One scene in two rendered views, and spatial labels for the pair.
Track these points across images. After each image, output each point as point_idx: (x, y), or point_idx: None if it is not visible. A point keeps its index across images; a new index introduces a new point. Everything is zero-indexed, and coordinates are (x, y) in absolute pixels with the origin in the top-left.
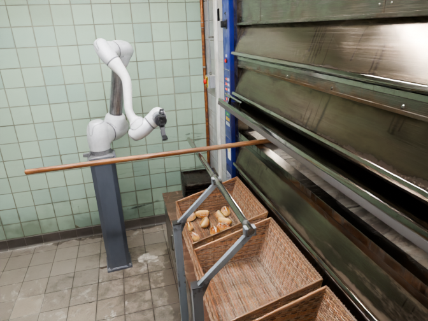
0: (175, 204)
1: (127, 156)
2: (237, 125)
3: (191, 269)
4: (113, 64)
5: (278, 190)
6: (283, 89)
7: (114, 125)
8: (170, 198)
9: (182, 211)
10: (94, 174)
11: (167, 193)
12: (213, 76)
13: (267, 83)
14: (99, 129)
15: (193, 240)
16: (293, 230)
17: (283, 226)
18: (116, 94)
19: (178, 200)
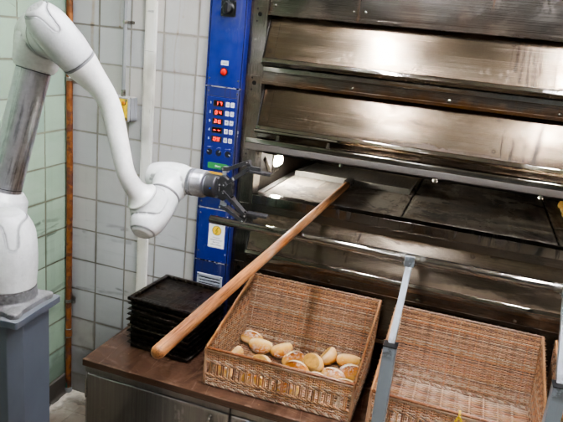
0: (149, 365)
1: (257, 261)
2: (250, 183)
3: None
4: (93, 67)
5: None
6: (429, 118)
7: None
8: (118, 360)
9: (184, 369)
10: (18, 352)
11: (94, 354)
12: (135, 99)
13: (376, 110)
14: (31, 231)
15: (296, 393)
16: (478, 300)
17: None
18: (30, 140)
19: (138, 357)
